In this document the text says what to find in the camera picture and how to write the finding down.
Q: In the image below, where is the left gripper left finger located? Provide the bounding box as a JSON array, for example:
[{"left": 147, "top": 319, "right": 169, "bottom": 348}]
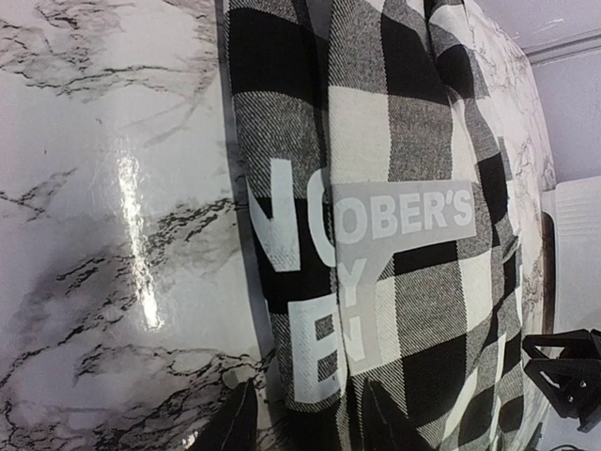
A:
[{"left": 190, "top": 380, "right": 258, "bottom": 451}]

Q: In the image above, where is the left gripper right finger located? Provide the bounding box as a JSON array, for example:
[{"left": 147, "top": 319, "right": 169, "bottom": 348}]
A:
[{"left": 362, "top": 379, "right": 423, "bottom": 450}]

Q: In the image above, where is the white plastic bin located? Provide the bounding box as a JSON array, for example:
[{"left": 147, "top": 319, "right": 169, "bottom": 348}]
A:
[{"left": 542, "top": 177, "right": 600, "bottom": 332}]

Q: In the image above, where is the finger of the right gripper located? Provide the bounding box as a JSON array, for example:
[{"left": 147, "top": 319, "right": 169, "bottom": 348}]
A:
[{"left": 522, "top": 329, "right": 600, "bottom": 430}]

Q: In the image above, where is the black white plaid shirt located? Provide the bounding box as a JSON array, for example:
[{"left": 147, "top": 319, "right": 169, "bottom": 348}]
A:
[{"left": 223, "top": 1, "right": 523, "bottom": 450}]

